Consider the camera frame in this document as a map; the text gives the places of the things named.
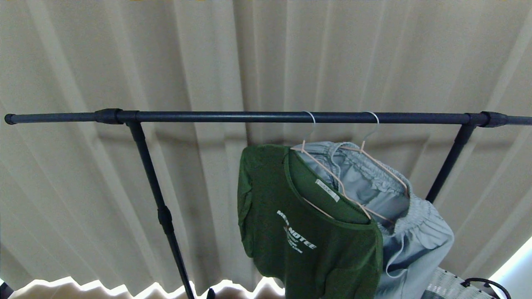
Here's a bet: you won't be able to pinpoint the pink clothes hanger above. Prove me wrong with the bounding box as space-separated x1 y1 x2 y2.
337 111 411 223
290 111 372 221

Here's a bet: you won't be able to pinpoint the green garment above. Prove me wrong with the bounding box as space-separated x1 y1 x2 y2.
237 144 384 299

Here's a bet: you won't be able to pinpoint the pale grey shorts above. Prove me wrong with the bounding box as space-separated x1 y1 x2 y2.
293 141 455 299

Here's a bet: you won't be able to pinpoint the black clothes rack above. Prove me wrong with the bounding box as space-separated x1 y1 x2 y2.
4 108 532 299

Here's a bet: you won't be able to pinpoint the white laundry basket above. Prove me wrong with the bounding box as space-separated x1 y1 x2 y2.
420 267 512 299

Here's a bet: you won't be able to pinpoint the beige curtain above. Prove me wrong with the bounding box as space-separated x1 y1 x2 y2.
0 0 532 293

